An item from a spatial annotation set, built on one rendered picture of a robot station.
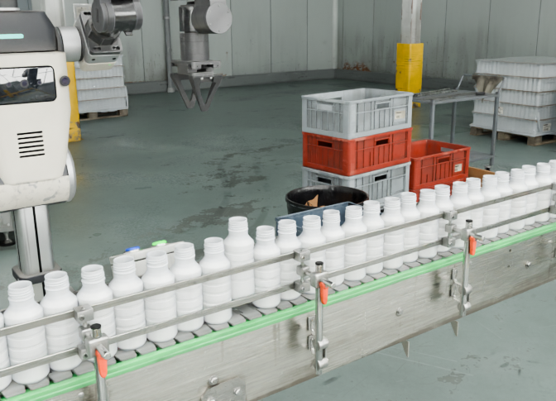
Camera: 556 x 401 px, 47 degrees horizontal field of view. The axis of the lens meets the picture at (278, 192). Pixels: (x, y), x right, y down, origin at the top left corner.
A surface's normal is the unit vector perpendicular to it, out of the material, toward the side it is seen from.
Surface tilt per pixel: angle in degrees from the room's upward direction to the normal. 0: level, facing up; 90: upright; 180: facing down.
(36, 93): 90
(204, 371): 90
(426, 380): 0
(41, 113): 90
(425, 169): 90
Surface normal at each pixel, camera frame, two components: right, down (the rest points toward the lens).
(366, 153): 0.67, 0.19
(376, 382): -0.01, -0.96
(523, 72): -0.84, 0.15
